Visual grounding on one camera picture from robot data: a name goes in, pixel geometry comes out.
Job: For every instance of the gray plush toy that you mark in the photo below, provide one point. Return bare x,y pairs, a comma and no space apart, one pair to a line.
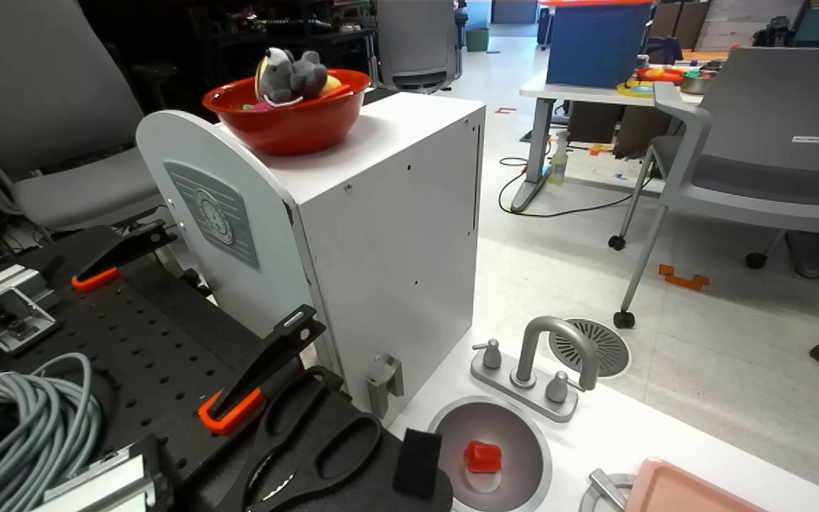
286,79

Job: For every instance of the white toy kitchen cabinet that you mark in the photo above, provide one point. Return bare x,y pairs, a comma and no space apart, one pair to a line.
378,235

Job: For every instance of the red plastic bowl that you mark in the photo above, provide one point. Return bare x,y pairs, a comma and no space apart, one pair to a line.
296,130

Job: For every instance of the yellow plush toy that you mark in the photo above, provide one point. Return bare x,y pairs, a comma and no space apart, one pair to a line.
333,87

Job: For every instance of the gray toy faucet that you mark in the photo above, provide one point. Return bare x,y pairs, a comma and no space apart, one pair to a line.
521,377

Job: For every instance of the red toy in sink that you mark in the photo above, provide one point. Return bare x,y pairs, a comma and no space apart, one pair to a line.
481,458

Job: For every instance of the pink toy in bowl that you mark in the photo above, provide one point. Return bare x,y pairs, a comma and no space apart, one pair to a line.
259,110

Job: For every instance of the gray toy sink basin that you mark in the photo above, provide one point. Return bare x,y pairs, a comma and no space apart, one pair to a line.
523,474

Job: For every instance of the black orange clamp near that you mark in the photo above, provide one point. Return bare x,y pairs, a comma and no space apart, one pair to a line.
228,409

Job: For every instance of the black orange clamp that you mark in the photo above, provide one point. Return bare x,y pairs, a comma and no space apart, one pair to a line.
228,409
107,266

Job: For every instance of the black sponge block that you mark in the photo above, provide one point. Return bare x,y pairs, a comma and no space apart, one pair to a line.
415,467

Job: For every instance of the white desk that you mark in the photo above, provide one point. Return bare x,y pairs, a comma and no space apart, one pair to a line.
546,99

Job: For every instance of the white office chair background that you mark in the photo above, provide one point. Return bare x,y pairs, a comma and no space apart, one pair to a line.
415,43

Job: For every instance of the black perforated board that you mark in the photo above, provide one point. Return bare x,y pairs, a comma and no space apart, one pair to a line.
120,369

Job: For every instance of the blue storage bin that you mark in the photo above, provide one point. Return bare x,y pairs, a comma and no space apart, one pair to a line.
596,43

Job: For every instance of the orange floor tape marker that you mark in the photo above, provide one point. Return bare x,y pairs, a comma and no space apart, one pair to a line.
678,279

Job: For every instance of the black orange clamp far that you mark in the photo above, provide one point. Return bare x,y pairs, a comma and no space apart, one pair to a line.
107,266

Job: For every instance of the pink tray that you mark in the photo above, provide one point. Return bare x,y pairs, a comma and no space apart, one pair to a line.
667,487

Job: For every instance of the gray office chair right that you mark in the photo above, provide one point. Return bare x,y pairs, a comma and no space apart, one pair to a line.
748,153

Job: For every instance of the gray office chair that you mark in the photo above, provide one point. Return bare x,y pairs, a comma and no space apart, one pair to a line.
67,121
748,153

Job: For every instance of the gray office chair left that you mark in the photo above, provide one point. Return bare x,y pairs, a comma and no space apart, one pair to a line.
67,121

